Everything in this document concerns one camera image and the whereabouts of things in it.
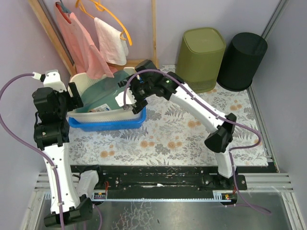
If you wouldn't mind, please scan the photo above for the orange clothes hanger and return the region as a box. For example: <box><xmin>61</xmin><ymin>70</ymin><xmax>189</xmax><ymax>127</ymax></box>
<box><xmin>74</xmin><ymin>0</ymin><xmax>133</xmax><ymax>46</ymax></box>

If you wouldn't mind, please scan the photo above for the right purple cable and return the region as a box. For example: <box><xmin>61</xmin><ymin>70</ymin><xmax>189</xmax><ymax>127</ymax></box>
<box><xmin>123</xmin><ymin>69</ymin><xmax>273</xmax><ymax>214</ymax></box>

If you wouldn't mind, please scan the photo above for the white hanging towel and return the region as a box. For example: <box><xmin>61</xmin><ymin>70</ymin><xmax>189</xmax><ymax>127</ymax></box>
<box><xmin>94</xmin><ymin>17</ymin><xmax>129</xmax><ymax>66</ymax></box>

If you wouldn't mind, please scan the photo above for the wooden rack frame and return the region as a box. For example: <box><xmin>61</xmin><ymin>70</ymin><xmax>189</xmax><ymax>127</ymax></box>
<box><xmin>28</xmin><ymin>0</ymin><xmax>159</xmax><ymax>76</ymax></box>

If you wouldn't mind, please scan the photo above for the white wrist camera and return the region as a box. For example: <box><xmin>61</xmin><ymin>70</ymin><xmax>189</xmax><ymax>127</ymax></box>
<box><xmin>33</xmin><ymin>69</ymin><xmax>67</xmax><ymax>92</ymax></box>
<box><xmin>115</xmin><ymin>87</ymin><xmax>137</xmax><ymax>110</ymax></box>

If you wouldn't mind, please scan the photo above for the pink hanging towel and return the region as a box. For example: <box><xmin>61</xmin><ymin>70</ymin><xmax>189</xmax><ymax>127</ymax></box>
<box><xmin>54</xmin><ymin>2</ymin><xmax>117</xmax><ymax>79</ymax></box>

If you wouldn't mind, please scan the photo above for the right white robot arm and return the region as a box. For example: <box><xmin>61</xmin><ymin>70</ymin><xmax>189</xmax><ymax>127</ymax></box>
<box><xmin>127</xmin><ymin>60</ymin><xmax>236</xmax><ymax>178</ymax></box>

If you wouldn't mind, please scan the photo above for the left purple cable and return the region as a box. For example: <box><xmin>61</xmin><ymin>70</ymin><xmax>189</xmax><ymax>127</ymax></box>
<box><xmin>0</xmin><ymin>73</ymin><xmax>104</xmax><ymax>230</ymax></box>

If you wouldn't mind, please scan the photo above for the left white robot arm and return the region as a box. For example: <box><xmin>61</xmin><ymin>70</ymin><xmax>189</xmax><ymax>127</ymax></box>
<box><xmin>32</xmin><ymin>82</ymin><xmax>99</xmax><ymax>229</ymax></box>

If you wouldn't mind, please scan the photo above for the white plastic basin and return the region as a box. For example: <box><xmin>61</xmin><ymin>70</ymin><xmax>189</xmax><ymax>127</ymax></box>
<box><xmin>68</xmin><ymin>67</ymin><xmax>139</xmax><ymax>123</ymax></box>

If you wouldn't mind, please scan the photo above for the large black plastic bin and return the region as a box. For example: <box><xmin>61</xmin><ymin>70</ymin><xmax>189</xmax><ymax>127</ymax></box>
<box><xmin>217</xmin><ymin>32</ymin><xmax>268</xmax><ymax>92</ymax></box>

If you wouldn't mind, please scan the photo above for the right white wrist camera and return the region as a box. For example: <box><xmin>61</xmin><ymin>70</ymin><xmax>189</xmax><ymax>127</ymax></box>
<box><xmin>115</xmin><ymin>87</ymin><xmax>137</xmax><ymax>110</ymax></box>

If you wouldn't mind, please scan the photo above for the floral table mat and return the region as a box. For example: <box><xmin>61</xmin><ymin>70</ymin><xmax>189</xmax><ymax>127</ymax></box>
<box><xmin>69</xmin><ymin>85</ymin><xmax>268</xmax><ymax>166</ymax></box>

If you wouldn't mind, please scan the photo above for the green mesh basket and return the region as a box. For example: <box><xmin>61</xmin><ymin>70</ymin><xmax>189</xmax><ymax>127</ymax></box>
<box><xmin>176</xmin><ymin>27</ymin><xmax>226</xmax><ymax>93</ymax></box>

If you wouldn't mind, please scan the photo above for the blue plastic tray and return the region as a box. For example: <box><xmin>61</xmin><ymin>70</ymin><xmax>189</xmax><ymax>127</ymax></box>
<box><xmin>68</xmin><ymin>107</ymin><xmax>146</xmax><ymax>132</ymax></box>

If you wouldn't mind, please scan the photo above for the purple cable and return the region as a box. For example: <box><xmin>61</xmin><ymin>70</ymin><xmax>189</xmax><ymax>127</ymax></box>
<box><xmin>123</xmin><ymin>69</ymin><xmax>273</xmax><ymax>214</ymax></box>
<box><xmin>0</xmin><ymin>73</ymin><xmax>104</xmax><ymax>230</ymax></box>

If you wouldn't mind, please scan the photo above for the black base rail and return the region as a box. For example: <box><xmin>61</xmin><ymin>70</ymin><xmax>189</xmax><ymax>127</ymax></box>
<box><xmin>71</xmin><ymin>165</ymin><xmax>286</xmax><ymax>203</ymax></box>

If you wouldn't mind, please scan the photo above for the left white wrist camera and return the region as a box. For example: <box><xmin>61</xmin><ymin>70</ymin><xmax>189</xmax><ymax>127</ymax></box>
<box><xmin>33</xmin><ymin>69</ymin><xmax>67</xmax><ymax>92</ymax></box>

